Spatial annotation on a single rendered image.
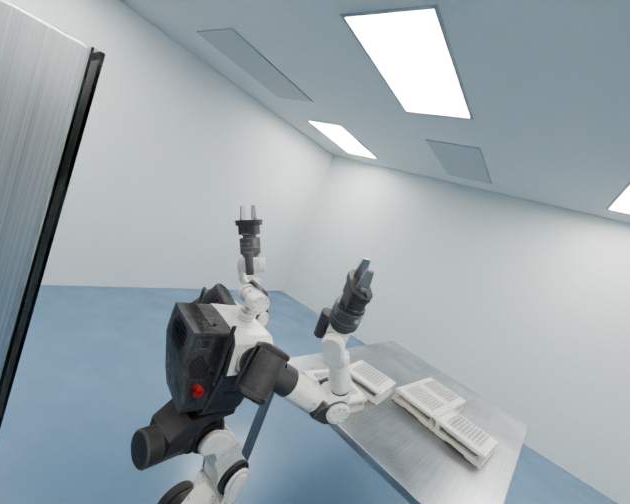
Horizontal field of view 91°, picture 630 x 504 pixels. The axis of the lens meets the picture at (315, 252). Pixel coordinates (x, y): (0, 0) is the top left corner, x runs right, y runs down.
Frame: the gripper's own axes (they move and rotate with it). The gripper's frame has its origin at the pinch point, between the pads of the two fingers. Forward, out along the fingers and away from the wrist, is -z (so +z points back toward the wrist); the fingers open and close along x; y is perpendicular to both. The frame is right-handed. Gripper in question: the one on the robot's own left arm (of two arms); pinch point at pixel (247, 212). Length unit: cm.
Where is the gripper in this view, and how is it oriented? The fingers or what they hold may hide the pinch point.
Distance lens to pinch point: 136.6
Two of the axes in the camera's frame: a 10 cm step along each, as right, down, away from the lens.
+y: -3.5, 1.2, -9.3
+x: 9.4, 0.0, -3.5
